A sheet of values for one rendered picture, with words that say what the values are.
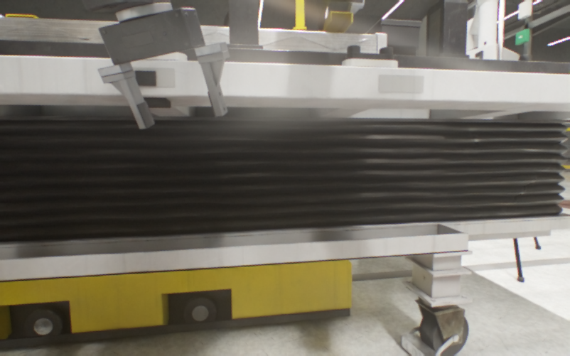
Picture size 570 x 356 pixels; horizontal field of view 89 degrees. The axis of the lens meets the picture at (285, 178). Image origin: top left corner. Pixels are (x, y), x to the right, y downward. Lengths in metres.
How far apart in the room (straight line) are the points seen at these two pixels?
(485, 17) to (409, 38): 3.09
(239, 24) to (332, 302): 0.99
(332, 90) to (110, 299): 1.00
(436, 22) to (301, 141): 0.45
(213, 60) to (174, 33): 0.06
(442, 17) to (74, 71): 0.77
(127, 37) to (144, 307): 0.93
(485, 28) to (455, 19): 3.33
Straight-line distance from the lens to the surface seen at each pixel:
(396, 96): 0.67
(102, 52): 0.70
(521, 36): 4.30
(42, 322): 1.42
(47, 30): 0.95
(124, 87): 0.53
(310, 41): 0.86
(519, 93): 0.85
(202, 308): 1.24
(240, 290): 1.15
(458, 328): 1.17
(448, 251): 0.98
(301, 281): 1.16
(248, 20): 0.68
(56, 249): 1.04
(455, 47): 0.83
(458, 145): 1.15
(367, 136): 0.96
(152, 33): 0.48
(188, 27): 0.46
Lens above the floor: 0.66
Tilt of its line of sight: 5 degrees down
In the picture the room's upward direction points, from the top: 1 degrees counter-clockwise
